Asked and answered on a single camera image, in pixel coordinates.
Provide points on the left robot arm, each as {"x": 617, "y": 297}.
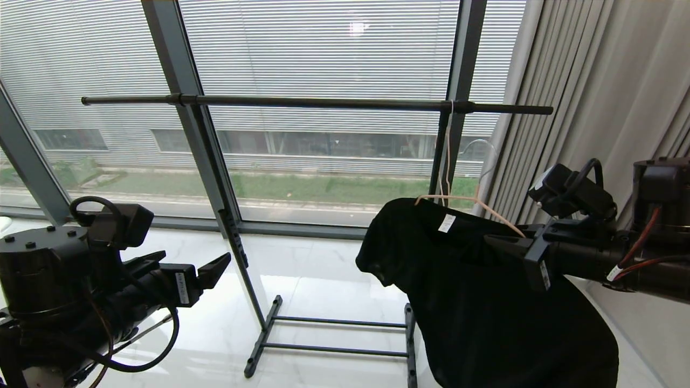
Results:
{"x": 43, "y": 280}

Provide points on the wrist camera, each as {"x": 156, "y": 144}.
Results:
{"x": 560, "y": 188}
{"x": 129, "y": 223}

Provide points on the black garment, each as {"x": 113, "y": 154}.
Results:
{"x": 485, "y": 323}

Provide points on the window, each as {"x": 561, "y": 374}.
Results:
{"x": 323, "y": 54}

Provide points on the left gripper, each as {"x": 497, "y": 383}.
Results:
{"x": 161, "y": 291}

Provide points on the black clothes rack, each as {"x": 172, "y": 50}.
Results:
{"x": 323, "y": 102}

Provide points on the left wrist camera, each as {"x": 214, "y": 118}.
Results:
{"x": 129, "y": 223}

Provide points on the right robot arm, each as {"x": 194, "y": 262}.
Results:
{"x": 663, "y": 188}

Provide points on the beige curtain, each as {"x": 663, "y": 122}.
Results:
{"x": 593, "y": 108}

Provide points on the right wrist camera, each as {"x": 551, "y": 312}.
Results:
{"x": 560, "y": 188}

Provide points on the pink clothes hanger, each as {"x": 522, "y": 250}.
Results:
{"x": 500, "y": 217}
{"x": 447, "y": 161}

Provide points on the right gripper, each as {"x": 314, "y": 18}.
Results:
{"x": 582, "y": 256}

